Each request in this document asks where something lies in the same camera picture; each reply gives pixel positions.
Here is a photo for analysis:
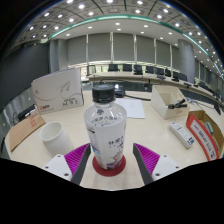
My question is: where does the beige open box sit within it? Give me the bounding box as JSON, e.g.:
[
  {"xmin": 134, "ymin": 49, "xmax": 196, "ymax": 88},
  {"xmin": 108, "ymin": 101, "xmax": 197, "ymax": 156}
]
[{"xmin": 150, "ymin": 85, "xmax": 191, "ymax": 120}]

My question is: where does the flat round red coaster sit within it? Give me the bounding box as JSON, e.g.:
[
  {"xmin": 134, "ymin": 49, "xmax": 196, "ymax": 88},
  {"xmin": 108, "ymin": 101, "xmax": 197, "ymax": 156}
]
[{"xmin": 92, "ymin": 154, "xmax": 127, "ymax": 178}]

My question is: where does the group of ceiling lights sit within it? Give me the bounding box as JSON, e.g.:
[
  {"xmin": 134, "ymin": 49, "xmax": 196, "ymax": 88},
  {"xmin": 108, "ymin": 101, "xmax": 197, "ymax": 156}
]
[{"xmin": 26, "ymin": 0, "xmax": 224, "ymax": 73}]

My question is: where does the white black-capped drink bottle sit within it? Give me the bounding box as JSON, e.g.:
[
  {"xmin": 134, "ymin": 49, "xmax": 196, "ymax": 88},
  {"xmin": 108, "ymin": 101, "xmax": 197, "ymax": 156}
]
[{"xmin": 83, "ymin": 83, "xmax": 128, "ymax": 171}]

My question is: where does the white remote control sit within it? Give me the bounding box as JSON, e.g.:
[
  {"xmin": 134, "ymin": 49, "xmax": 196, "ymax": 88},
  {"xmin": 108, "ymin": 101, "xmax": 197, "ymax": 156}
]
[{"xmin": 168, "ymin": 120, "xmax": 196, "ymax": 149}]

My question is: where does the flat black device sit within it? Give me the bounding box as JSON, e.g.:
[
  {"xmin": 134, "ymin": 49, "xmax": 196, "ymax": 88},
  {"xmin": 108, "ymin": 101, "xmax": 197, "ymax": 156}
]
[{"xmin": 16, "ymin": 103, "xmax": 37, "ymax": 122}]

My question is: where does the flat brown cardboard sheet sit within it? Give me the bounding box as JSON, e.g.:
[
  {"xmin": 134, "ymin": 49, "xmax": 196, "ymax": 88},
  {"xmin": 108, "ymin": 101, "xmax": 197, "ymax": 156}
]
[{"xmin": 7, "ymin": 113, "xmax": 47, "ymax": 153}]

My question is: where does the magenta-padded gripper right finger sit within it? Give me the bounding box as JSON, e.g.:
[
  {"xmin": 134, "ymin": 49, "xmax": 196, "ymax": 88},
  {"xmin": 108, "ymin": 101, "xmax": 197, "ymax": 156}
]
[{"xmin": 132, "ymin": 142, "xmax": 184, "ymax": 186}]

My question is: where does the white printed paper sheet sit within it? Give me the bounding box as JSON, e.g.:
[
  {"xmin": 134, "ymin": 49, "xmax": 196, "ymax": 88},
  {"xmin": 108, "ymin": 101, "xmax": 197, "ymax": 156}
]
[{"xmin": 114, "ymin": 97, "xmax": 146, "ymax": 120}]

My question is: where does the black bag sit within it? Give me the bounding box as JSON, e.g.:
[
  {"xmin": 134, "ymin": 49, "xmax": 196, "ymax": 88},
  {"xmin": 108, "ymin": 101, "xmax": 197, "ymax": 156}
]
[{"xmin": 113, "ymin": 84, "xmax": 127, "ymax": 99}]

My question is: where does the long curved conference desk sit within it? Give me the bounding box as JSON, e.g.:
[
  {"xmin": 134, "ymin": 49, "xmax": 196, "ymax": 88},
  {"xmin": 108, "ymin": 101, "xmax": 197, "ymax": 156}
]
[{"xmin": 84, "ymin": 70, "xmax": 224, "ymax": 108}]

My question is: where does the white mug with yellow handle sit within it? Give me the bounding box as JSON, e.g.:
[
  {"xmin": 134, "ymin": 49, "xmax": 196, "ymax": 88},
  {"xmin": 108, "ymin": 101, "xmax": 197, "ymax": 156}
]
[{"xmin": 38, "ymin": 120, "xmax": 75, "ymax": 157}]

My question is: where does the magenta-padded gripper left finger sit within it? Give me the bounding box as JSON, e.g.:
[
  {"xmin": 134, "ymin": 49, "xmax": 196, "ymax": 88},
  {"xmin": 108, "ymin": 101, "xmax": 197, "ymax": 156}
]
[{"xmin": 41, "ymin": 142, "xmax": 92, "ymax": 186}]

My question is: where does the row of black office chairs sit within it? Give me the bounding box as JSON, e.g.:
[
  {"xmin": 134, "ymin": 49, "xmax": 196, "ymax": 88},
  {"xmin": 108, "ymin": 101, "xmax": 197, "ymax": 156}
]
[{"xmin": 86, "ymin": 63, "xmax": 189, "ymax": 83}]

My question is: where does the large white paper carton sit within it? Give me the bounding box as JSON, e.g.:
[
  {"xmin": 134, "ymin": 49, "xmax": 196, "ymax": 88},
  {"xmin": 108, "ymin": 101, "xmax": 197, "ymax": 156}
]
[{"xmin": 30, "ymin": 67, "xmax": 85, "ymax": 115}]

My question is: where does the open red-sided cardboard box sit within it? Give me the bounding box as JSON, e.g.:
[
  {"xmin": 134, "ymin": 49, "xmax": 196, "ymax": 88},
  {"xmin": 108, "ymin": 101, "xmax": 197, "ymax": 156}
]
[{"xmin": 185, "ymin": 109, "xmax": 224, "ymax": 162}]

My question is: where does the grey whiteboard eraser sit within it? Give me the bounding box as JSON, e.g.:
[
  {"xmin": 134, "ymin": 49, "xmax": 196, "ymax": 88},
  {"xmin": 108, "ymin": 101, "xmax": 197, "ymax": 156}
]
[{"xmin": 204, "ymin": 121, "xmax": 216, "ymax": 136}]

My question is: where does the black stapler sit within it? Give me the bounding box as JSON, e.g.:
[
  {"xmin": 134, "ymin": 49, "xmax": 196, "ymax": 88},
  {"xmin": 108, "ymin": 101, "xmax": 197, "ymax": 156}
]
[{"xmin": 167, "ymin": 98, "xmax": 188, "ymax": 110}]

